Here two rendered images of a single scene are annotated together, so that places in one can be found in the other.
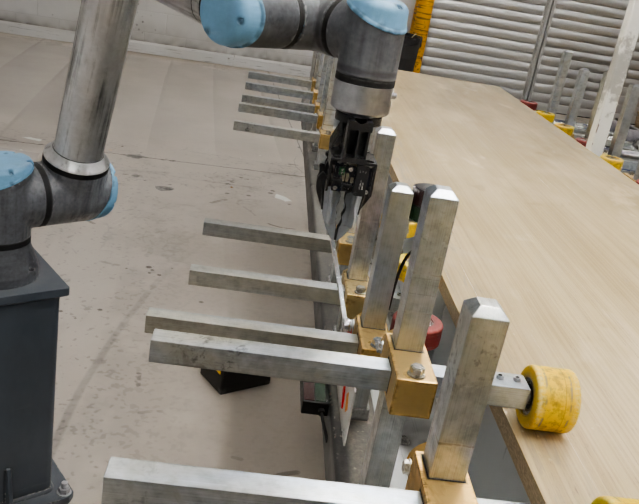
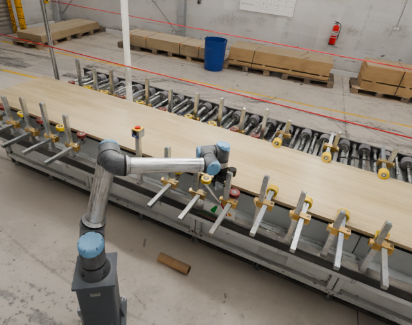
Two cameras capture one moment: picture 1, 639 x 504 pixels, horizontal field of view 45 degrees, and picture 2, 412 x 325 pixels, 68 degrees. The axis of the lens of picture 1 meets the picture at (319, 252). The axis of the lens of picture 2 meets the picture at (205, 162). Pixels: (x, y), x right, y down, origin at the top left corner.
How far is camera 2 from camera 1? 1.82 m
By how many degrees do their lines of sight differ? 56
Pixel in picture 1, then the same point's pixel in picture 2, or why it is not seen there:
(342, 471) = (242, 225)
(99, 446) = not seen: hidden behind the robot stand
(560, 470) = (283, 198)
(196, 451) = (122, 259)
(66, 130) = (100, 215)
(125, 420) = not seen: hidden behind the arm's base
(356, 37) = (226, 155)
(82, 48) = (105, 190)
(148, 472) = (294, 244)
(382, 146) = not seen: hidden behind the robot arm
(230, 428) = (117, 246)
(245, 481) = (296, 235)
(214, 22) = (212, 172)
